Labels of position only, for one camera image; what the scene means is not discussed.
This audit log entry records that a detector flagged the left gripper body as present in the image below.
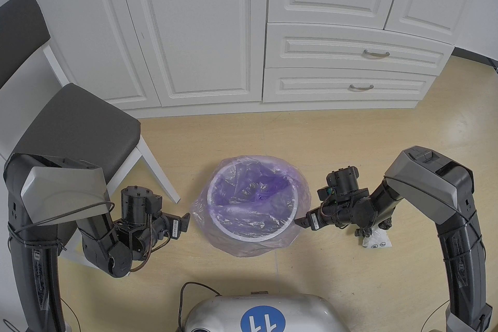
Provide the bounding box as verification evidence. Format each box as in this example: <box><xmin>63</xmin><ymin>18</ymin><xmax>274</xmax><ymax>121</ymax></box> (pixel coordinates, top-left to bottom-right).
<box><xmin>155</xmin><ymin>214</ymin><xmax>183</xmax><ymax>242</ymax></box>

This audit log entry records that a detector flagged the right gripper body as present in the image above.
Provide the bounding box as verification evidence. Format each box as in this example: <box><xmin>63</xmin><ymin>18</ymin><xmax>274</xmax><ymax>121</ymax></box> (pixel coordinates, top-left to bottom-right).
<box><xmin>308</xmin><ymin>203</ymin><xmax>351</xmax><ymax>232</ymax></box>

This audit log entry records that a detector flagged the purple plastic bag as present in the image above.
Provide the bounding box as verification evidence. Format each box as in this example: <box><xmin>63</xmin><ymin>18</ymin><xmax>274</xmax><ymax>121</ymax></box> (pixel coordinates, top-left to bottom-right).
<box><xmin>190</xmin><ymin>154</ymin><xmax>312</xmax><ymax>258</ymax></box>

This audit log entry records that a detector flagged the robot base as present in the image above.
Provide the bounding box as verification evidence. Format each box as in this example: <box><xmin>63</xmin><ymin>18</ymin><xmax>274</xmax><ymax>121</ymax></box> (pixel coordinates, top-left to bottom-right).
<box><xmin>186</xmin><ymin>292</ymin><xmax>349</xmax><ymax>332</ymax></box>

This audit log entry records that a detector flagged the crumpled black plastic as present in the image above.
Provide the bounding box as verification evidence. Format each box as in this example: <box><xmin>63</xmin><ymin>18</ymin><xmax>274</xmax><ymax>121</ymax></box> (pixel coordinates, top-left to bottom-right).
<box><xmin>353</xmin><ymin>217</ymin><xmax>393</xmax><ymax>240</ymax></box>

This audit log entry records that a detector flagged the white trash bin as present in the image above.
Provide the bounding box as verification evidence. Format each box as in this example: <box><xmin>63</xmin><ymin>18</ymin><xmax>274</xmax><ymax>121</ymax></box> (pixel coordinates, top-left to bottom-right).
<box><xmin>207</xmin><ymin>159</ymin><xmax>299</xmax><ymax>244</ymax></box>

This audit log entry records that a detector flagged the white printed wrapper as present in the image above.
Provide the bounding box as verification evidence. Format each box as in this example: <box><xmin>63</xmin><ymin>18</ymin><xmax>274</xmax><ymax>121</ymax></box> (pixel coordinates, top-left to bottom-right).
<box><xmin>361</xmin><ymin>227</ymin><xmax>392</xmax><ymax>250</ymax></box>

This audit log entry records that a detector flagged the dark grey white-legged chair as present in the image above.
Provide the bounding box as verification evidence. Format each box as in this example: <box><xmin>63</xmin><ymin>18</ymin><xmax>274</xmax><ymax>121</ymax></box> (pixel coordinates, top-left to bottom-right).
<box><xmin>0</xmin><ymin>0</ymin><xmax>181</xmax><ymax>276</ymax></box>

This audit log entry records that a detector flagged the white wardrobe with drawers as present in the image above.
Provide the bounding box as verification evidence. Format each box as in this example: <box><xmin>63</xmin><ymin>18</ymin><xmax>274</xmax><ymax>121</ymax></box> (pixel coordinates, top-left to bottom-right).
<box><xmin>12</xmin><ymin>0</ymin><xmax>481</xmax><ymax>119</ymax></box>

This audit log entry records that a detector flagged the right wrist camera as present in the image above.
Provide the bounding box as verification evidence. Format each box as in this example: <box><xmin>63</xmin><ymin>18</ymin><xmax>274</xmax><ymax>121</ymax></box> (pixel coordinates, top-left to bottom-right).
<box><xmin>317</xmin><ymin>184</ymin><xmax>337</xmax><ymax>204</ymax></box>

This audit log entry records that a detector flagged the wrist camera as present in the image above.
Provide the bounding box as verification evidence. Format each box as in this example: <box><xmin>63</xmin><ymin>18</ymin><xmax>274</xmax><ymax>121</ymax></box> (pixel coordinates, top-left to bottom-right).
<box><xmin>317</xmin><ymin>184</ymin><xmax>337</xmax><ymax>204</ymax></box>
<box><xmin>146</xmin><ymin>195</ymin><xmax>164</xmax><ymax>217</ymax></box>

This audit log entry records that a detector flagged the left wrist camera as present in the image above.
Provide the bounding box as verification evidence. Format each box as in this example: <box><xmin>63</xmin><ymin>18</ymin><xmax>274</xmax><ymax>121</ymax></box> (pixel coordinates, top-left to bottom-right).
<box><xmin>146</xmin><ymin>195</ymin><xmax>164</xmax><ymax>217</ymax></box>

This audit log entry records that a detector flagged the black cable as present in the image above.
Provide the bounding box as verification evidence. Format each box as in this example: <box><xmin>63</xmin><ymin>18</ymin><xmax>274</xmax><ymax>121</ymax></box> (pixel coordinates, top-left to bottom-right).
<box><xmin>178</xmin><ymin>282</ymin><xmax>222</xmax><ymax>331</ymax></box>

